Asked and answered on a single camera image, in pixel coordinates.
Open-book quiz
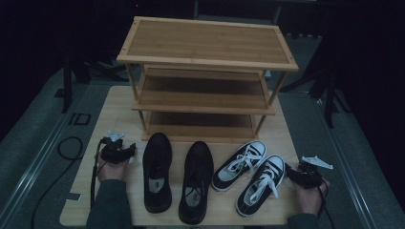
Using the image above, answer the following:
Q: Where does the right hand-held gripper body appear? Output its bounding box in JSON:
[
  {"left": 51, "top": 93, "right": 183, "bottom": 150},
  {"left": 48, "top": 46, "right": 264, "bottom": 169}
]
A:
[{"left": 297, "top": 155, "right": 334, "bottom": 190}]

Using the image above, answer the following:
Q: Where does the black and white sneaker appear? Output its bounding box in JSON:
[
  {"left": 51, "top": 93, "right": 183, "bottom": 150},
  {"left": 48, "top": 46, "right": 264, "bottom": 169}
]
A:
[
  {"left": 210, "top": 140, "right": 267, "bottom": 193},
  {"left": 235, "top": 155, "right": 286, "bottom": 219}
]

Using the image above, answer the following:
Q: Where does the black metal stand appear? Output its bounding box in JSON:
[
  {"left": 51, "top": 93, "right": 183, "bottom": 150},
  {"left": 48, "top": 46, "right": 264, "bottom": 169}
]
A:
[
  {"left": 280, "top": 33, "right": 352, "bottom": 130},
  {"left": 54, "top": 55, "right": 130, "bottom": 115}
]

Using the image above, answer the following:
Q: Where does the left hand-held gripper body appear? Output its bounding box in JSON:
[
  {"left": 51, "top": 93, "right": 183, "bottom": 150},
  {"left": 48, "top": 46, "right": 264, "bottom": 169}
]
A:
[{"left": 100, "top": 130, "right": 129, "bottom": 165}]

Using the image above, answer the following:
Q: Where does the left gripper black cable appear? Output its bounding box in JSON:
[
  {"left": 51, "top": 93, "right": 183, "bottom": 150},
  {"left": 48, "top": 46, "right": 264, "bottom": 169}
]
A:
[{"left": 90, "top": 138, "right": 107, "bottom": 210}]

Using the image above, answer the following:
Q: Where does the person's left hand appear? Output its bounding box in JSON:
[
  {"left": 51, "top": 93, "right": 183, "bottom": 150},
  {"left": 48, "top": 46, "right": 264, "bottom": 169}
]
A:
[{"left": 96, "top": 152, "right": 130, "bottom": 183}]

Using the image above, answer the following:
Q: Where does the black floor cable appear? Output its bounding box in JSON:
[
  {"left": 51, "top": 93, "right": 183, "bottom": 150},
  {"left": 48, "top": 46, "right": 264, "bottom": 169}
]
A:
[{"left": 30, "top": 136, "right": 84, "bottom": 229}]

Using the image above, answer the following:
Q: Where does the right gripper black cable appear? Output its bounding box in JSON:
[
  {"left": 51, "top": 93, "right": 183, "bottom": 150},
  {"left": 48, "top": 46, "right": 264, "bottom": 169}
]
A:
[{"left": 317, "top": 178, "right": 336, "bottom": 229}]

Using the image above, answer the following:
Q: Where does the black shoe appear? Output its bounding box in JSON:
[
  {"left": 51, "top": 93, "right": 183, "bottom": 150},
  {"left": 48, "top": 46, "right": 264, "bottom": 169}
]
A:
[
  {"left": 141, "top": 132, "right": 174, "bottom": 214},
  {"left": 178, "top": 140, "right": 215, "bottom": 225}
]

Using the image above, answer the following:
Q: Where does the aluminium floor rail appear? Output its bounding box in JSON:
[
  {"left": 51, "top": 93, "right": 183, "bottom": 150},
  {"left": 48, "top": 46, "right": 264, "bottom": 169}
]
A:
[
  {"left": 0, "top": 90, "right": 89, "bottom": 227},
  {"left": 313, "top": 96, "right": 378, "bottom": 229}
]

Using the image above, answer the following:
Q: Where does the wooden three-tier shoe rack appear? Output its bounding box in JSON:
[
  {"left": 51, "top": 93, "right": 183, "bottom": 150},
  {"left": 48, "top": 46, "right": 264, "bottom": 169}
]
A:
[{"left": 116, "top": 15, "right": 300, "bottom": 144}]

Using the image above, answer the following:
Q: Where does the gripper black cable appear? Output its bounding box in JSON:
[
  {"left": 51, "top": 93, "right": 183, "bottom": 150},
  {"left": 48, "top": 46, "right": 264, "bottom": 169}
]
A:
[
  {"left": 90, "top": 138, "right": 107, "bottom": 210},
  {"left": 317, "top": 178, "right": 336, "bottom": 229}
]

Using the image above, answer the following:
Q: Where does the person's right hand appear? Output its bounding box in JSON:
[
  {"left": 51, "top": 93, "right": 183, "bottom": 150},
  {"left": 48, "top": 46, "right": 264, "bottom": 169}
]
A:
[{"left": 292, "top": 177, "right": 330, "bottom": 216}]

